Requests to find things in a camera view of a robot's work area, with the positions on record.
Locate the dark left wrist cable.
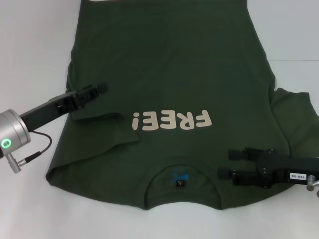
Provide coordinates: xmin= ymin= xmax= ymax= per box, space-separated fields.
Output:
xmin=23 ymin=131 xmax=53 ymax=160

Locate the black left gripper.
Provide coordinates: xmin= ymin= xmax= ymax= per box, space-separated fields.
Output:
xmin=19 ymin=83 xmax=109 ymax=133

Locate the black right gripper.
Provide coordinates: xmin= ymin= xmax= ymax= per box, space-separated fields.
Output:
xmin=217 ymin=146 xmax=319 ymax=190

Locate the dark green FREE! t-shirt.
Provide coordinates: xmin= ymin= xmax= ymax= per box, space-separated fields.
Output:
xmin=44 ymin=0 xmax=316 ymax=211

